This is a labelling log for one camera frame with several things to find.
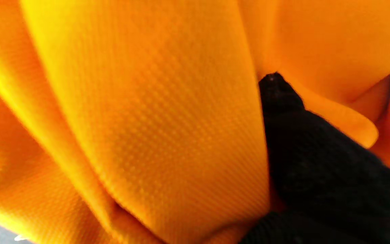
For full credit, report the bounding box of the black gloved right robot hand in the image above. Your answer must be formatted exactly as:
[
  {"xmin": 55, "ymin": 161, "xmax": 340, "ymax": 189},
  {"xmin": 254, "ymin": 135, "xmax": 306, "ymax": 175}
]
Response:
[{"xmin": 239, "ymin": 72, "xmax": 390, "ymax": 244}]

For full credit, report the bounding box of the orange and blue backpack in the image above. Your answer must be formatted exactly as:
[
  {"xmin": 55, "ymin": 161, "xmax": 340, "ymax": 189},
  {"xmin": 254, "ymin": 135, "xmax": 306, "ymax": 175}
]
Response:
[{"xmin": 0, "ymin": 0, "xmax": 390, "ymax": 244}]

